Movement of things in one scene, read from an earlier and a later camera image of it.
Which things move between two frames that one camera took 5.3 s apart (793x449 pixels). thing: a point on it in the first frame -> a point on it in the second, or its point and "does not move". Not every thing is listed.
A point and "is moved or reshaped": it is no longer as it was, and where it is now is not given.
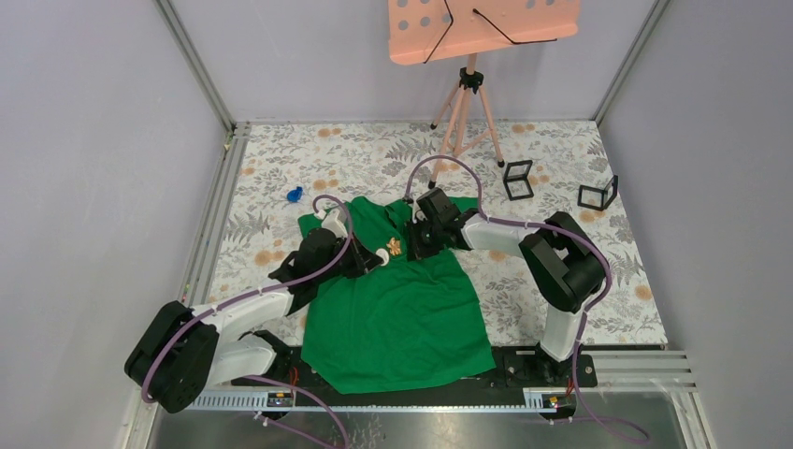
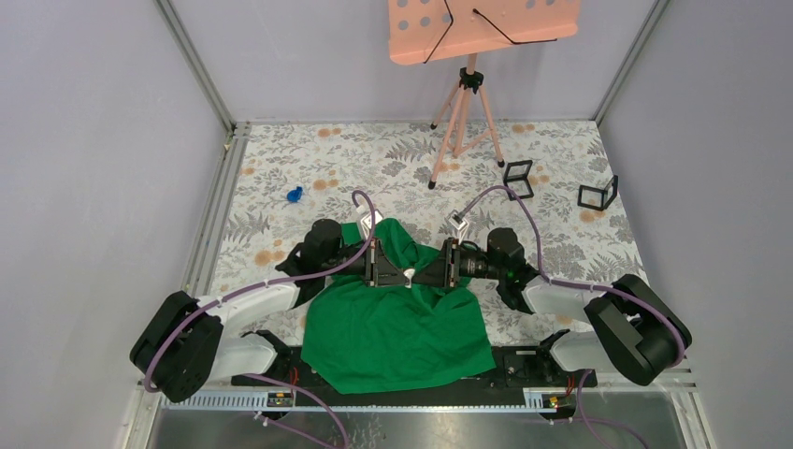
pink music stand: [426, 30] does not move
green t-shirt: [408, 321] is moved or reshaped
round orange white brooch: [384, 254] is moved or reshaped
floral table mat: [514, 171] does not move
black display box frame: [515, 180] does not move
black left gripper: [363, 260] -> [379, 268]
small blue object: [295, 195] does not move
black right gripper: [416, 249] -> [442, 270]
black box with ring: [597, 198] does not move
